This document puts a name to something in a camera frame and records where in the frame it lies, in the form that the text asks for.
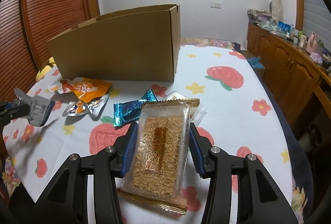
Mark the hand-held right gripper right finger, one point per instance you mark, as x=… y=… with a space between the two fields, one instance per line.
x=195 y=153

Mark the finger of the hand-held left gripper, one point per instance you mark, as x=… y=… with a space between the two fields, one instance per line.
x=10 y=104
x=15 y=114

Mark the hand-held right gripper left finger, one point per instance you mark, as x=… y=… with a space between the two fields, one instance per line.
x=129 y=153

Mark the blue and white snack packet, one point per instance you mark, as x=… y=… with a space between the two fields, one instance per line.
x=38 y=110

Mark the clear sesame candy packet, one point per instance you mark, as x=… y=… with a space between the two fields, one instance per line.
x=157 y=151

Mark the brown cardboard box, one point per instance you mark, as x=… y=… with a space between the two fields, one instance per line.
x=116 y=51

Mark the empty clear wrapper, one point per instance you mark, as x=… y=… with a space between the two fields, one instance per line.
x=199 y=116

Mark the blue candy wrapper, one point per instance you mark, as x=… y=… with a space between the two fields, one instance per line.
x=129 y=110

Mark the yellow plush pillow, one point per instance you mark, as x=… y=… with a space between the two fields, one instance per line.
x=44 y=71

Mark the white strawberry print bed sheet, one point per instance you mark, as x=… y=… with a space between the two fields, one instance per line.
x=227 y=110

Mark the small clear snack packet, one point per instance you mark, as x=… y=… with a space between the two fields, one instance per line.
x=177 y=96

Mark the silver and orange snack packet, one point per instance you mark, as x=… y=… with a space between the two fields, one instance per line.
x=82 y=108

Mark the brown louvered wooden wardrobe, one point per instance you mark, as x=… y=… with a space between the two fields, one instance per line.
x=51 y=7

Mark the blue slipper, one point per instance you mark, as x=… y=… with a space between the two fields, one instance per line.
x=256 y=62

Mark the long wooden cabinet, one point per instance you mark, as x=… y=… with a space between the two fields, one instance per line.
x=284 y=58

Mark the green patterned cloth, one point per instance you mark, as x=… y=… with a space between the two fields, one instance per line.
x=267 y=26

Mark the pile of folded cloths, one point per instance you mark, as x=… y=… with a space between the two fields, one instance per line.
x=258 y=16

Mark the blue carton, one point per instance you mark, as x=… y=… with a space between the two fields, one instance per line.
x=284 y=26

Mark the green bottle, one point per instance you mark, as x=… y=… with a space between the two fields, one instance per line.
x=320 y=45

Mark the grey window blind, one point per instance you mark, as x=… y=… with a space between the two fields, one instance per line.
x=315 y=12

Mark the white wall switch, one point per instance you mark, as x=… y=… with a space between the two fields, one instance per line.
x=215 y=4

